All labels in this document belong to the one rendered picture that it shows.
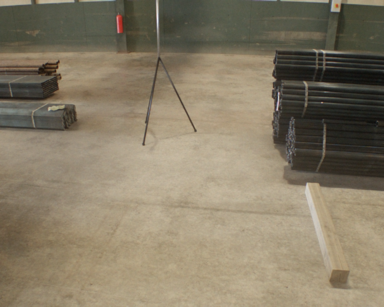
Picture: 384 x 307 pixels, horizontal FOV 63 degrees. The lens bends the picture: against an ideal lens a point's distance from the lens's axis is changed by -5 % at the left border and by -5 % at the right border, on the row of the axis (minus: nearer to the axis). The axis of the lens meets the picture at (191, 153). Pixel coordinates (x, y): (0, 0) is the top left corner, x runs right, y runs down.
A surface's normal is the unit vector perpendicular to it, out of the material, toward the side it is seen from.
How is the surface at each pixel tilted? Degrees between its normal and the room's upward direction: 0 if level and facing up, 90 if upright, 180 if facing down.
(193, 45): 90
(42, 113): 45
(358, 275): 0
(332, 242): 0
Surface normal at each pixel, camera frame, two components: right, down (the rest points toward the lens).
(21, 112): -0.11, -0.34
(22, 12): -0.15, 0.43
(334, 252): 0.00, -0.90
